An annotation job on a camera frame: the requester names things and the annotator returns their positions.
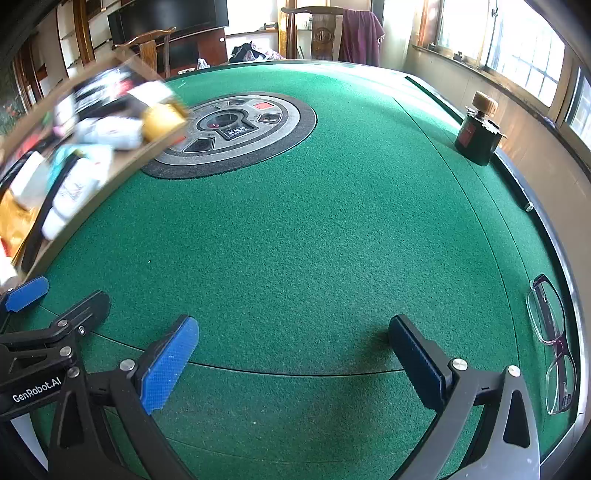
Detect purple cloth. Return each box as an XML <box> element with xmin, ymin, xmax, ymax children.
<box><xmin>341</xmin><ymin>9</ymin><xmax>386</xmax><ymax>68</ymax></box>

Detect dark jar with cork stopper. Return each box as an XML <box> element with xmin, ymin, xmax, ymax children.
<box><xmin>455</xmin><ymin>91</ymin><xmax>506</xmax><ymax>166</ymax></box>

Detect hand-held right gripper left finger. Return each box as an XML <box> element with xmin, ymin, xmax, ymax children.
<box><xmin>46</xmin><ymin>315</ymin><xmax>200</xmax><ymax>480</ymax></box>

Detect brown cardboard box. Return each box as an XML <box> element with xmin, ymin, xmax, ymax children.
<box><xmin>0</xmin><ymin>48</ymin><xmax>190</xmax><ymax>280</ymax></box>

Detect wooden chair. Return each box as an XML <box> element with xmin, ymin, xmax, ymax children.
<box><xmin>113</xmin><ymin>27</ymin><xmax>178</xmax><ymax>79</ymax></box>
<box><xmin>281</xmin><ymin>6</ymin><xmax>352</xmax><ymax>63</ymax></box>

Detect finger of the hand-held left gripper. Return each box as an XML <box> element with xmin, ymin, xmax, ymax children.
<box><xmin>0</xmin><ymin>276</ymin><xmax>50</xmax><ymax>324</ymax></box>
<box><xmin>44</xmin><ymin>291</ymin><xmax>112</xmax><ymax>342</ymax></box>

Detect wooden wall shelving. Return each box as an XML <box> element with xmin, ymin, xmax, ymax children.
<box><xmin>55</xmin><ymin>0</ymin><xmax>114</xmax><ymax>70</ymax></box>

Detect round table control panel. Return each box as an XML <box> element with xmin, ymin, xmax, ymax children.
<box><xmin>141</xmin><ymin>92</ymin><xmax>318</xmax><ymax>180</ymax></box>

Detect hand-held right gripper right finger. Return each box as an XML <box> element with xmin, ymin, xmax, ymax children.
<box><xmin>388</xmin><ymin>315</ymin><xmax>541</xmax><ymax>480</ymax></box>

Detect yellow round container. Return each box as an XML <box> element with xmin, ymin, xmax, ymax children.
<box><xmin>143</xmin><ymin>104</ymin><xmax>188</xmax><ymax>141</ymax></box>

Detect black television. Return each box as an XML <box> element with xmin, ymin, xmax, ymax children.
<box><xmin>107</xmin><ymin>0</ymin><xmax>230</xmax><ymax>47</ymax></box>

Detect wooden framed window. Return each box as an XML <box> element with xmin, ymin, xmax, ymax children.
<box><xmin>436</xmin><ymin>0</ymin><xmax>566</xmax><ymax>107</ymax></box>
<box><xmin>566</xmin><ymin>69</ymin><xmax>591</xmax><ymax>139</ymax></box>

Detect pile of patterned clothes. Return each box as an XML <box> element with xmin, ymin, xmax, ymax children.
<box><xmin>228</xmin><ymin>41</ymin><xmax>287</xmax><ymax>64</ymax></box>

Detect purple framed eyeglasses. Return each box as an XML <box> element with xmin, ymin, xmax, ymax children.
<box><xmin>526</xmin><ymin>274</ymin><xmax>578</xmax><ymax>416</ymax></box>

